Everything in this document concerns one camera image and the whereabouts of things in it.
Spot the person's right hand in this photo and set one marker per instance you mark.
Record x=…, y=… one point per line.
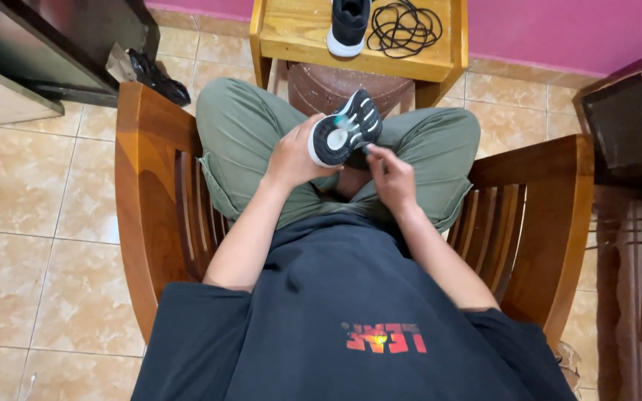
x=393, y=181

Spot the person's left hand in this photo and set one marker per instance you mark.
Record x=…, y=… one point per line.
x=293, y=159

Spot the clear green toothbrush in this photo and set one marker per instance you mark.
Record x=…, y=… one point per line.
x=354, y=132

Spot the black sneaker with striped sole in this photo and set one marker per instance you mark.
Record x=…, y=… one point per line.
x=349, y=125

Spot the person's olive green pants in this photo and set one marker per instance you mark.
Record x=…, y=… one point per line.
x=243, y=133

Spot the brown round stool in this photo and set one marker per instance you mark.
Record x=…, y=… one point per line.
x=326, y=86

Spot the light wooden side table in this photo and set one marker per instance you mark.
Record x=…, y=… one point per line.
x=298, y=39

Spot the brown wooden armchair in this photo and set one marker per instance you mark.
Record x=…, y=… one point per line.
x=154, y=184

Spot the black sneaker with white sole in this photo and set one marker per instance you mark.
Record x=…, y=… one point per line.
x=349, y=25

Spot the person's black printed shirt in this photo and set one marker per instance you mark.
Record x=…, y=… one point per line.
x=343, y=323

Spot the black coiled shoelace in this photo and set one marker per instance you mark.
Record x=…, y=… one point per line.
x=404, y=28

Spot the black plastic bag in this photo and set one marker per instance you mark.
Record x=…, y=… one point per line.
x=156, y=78

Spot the crumpled brown paper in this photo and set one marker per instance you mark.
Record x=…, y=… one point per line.
x=120, y=64

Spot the dark framed furniture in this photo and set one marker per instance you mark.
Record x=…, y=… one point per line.
x=633, y=122

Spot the dark wooden cabinet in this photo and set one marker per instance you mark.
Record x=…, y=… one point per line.
x=48, y=44

